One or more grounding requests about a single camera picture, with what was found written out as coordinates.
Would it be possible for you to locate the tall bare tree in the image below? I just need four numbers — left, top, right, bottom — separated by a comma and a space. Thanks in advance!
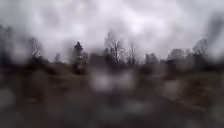
103, 29, 126, 66

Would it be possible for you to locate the dark conifer tree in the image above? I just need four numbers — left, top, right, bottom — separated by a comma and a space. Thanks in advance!
70, 40, 88, 73

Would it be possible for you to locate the dark asphalt path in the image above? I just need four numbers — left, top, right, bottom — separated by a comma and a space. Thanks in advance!
0, 77, 224, 128

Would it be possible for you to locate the row of trees and bushes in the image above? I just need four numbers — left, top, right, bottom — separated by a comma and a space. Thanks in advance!
0, 24, 224, 78

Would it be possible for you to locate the brownish grass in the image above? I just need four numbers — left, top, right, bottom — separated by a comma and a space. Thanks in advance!
0, 64, 101, 104
139, 68, 224, 116

